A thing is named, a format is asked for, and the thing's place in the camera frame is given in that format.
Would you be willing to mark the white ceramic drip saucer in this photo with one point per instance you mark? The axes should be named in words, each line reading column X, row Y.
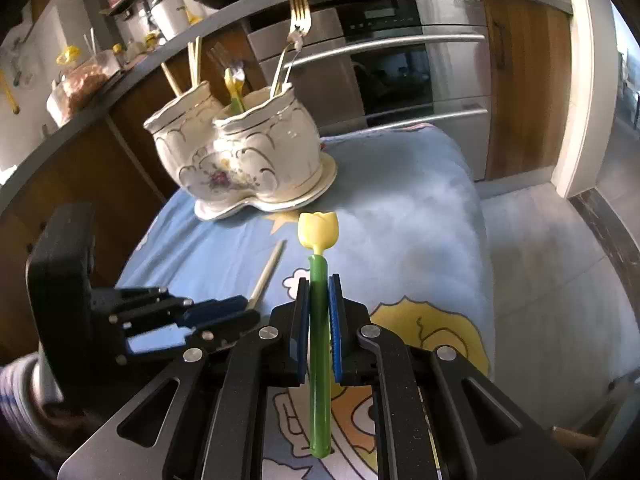
column 320, row 185

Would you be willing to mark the white kettle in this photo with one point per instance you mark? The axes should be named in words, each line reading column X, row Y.
column 170, row 15

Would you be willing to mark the grey kitchen countertop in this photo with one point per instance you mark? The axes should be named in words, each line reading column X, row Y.
column 60, row 137

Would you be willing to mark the clear plastic food container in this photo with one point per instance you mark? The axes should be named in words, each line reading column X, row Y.
column 82, row 82

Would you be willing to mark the chair frame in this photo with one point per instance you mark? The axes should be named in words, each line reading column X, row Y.
column 575, row 437

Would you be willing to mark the gold fork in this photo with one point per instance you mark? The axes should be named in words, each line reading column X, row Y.
column 299, row 12

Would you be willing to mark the floral ceramic utensil holder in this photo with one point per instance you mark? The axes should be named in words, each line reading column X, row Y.
column 260, row 155

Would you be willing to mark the wooden kitchen cabinet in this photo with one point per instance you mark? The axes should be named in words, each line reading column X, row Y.
column 65, row 180

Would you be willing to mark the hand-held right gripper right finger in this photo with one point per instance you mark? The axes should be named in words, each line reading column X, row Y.
column 336, row 332

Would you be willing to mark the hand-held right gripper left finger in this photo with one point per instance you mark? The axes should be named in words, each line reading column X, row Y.
column 301, row 332

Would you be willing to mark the silver fork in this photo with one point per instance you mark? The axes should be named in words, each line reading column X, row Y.
column 217, row 60

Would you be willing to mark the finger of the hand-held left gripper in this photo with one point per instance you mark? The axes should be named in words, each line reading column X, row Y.
column 160, row 340
column 215, row 308

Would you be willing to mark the blue cartoon printed cloth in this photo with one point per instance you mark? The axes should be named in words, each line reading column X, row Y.
column 410, row 240

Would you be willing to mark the stainless steel oven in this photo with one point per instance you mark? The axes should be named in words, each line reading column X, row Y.
column 400, row 85

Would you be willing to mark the wooden cabinet door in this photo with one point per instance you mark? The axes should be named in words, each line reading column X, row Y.
column 525, row 85

